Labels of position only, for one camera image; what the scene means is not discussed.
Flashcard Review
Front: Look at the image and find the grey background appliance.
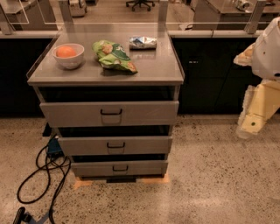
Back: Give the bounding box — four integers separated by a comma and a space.
69, 0, 88, 18

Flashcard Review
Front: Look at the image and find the green chip bag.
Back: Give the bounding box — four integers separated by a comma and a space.
92, 39, 137, 74

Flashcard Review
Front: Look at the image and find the orange fruit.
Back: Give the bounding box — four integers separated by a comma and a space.
56, 45, 76, 58

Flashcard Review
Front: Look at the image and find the grey top drawer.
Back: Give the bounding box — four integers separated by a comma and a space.
40, 101, 179, 128

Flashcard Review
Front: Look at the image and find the white bowl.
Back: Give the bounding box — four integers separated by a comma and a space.
52, 43, 84, 69

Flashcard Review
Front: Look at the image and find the grey drawer cabinet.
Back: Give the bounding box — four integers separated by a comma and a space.
28, 24, 184, 179

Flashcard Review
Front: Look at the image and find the grey drawer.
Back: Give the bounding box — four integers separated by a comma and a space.
72, 160, 168, 177
59, 136, 172, 156
40, 101, 179, 128

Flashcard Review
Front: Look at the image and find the black office chair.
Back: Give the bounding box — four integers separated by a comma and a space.
125, 0, 155, 11

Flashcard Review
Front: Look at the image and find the grey bottom drawer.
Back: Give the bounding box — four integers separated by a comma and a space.
72, 160, 168, 177

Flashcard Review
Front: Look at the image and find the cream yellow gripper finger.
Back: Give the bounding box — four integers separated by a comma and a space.
236, 80, 280, 139

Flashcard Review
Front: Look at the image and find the blue power box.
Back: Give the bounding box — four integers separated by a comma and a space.
46, 136, 62, 155

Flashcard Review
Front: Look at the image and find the black floor cable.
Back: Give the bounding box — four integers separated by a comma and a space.
16, 144, 72, 224

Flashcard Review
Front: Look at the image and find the grey middle drawer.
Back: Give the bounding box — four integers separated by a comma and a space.
59, 136, 172, 156

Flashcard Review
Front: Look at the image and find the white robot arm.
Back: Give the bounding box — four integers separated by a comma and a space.
234, 17, 280, 138

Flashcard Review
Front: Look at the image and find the black plug on floor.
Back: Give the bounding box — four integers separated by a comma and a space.
12, 206, 32, 224

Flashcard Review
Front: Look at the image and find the silver blue snack bag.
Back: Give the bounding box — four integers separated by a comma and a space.
129, 37, 157, 50

